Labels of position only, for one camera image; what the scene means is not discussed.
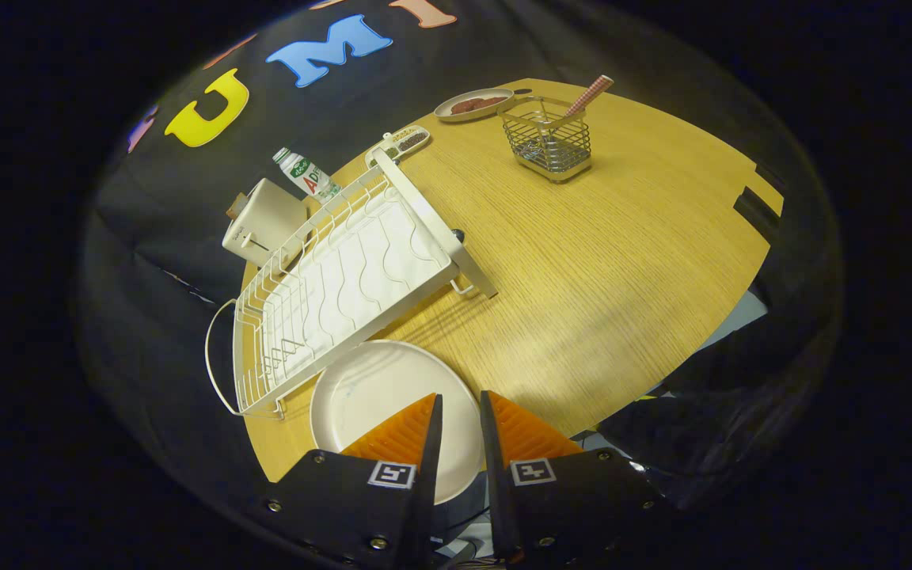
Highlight white green label bottle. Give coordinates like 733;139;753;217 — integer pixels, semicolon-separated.
272;147;342;205

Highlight checkered handle spoon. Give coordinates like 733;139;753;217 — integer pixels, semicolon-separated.
565;74;614;120

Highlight white toaster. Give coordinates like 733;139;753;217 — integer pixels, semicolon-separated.
222;178;308;268

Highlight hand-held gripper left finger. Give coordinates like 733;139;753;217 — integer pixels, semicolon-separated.
254;393;445;570

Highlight white wire dish rack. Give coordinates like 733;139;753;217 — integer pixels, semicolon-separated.
204;148;499;420

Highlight white divided grain dish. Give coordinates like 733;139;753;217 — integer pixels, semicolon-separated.
365;124;431;167

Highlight cream round plate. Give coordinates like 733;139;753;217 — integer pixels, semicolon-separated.
310;340;487;506

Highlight black backdrop cloth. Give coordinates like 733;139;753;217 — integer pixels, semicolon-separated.
72;0;845;515

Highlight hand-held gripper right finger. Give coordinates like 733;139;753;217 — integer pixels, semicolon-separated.
478;389;675;567

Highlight beige plate with patties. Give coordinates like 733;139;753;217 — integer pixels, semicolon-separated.
434;87;516;124

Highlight metal wire basket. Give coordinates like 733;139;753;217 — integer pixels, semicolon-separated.
497;95;593;184

